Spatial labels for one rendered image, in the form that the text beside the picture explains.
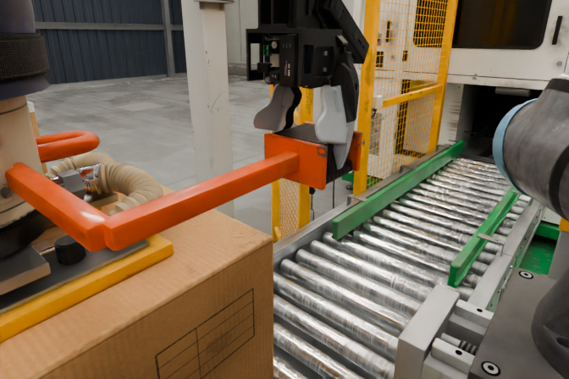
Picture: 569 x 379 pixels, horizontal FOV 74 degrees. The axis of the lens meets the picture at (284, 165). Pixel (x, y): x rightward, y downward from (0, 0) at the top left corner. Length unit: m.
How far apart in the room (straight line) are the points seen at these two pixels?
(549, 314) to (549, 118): 0.20
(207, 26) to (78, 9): 10.18
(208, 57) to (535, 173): 1.54
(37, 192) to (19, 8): 0.18
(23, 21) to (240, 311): 0.41
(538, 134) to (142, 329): 0.47
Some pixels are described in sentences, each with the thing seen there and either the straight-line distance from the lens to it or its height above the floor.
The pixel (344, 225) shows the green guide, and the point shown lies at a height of 0.61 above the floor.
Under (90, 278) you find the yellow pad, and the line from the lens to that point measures 0.47.
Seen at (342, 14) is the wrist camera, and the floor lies 1.36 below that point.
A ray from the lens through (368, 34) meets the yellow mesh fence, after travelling 1.87.
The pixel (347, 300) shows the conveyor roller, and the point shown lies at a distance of 1.29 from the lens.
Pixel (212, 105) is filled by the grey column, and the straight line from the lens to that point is 1.85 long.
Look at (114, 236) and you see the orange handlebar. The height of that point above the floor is 1.20.
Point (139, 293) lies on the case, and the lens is 0.46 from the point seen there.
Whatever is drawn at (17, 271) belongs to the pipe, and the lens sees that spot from 0.46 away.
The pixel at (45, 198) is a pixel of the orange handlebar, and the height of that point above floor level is 1.21.
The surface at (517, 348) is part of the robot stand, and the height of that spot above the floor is 1.04.
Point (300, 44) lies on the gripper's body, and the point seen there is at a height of 1.33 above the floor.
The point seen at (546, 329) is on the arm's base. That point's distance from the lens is 0.48.
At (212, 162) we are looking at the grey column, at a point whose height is 0.73.
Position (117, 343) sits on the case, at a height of 1.06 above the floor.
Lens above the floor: 1.34
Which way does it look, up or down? 19 degrees down
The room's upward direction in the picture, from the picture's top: straight up
